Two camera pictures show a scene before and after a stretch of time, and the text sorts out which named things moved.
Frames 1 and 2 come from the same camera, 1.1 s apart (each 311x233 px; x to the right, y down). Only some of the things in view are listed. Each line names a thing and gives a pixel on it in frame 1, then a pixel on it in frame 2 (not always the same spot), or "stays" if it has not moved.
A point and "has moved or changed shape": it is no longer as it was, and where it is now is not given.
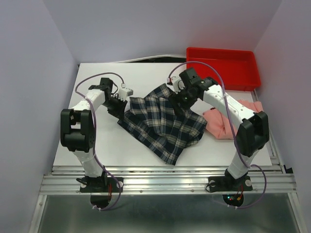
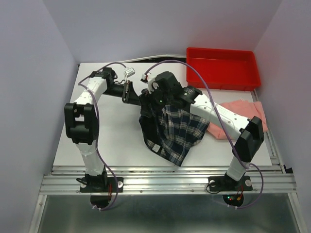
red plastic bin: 238,68 stays
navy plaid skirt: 159,121 has moved or changed shape
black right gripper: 174,98 → 146,99
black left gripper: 119,113 → 130,97
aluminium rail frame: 277,179 stays
